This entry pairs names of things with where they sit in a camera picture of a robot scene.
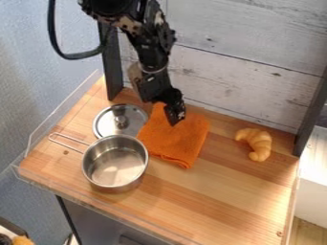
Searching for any silver pot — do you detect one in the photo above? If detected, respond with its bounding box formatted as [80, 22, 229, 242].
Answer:
[47, 131, 151, 194]

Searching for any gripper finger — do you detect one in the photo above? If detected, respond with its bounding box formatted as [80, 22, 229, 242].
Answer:
[162, 104, 182, 127]
[175, 100, 188, 123]

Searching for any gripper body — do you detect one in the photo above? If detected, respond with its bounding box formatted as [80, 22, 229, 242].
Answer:
[126, 60, 185, 108]

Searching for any white cabinet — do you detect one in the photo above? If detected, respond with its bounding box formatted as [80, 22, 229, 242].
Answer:
[294, 124, 327, 230]

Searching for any yellow toy croissant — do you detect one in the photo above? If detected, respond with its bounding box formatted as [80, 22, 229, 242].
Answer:
[233, 127, 273, 163]

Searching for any black cable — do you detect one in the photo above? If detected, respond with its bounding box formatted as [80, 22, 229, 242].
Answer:
[46, 0, 106, 61]

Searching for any silver lid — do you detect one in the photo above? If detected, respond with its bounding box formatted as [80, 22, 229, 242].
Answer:
[92, 102, 151, 140]

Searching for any black post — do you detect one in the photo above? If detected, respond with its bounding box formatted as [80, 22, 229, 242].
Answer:
[97, 22, 125, 101]

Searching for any orange cloth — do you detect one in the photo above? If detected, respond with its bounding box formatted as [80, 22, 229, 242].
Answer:
[135, 101, 211, 169]

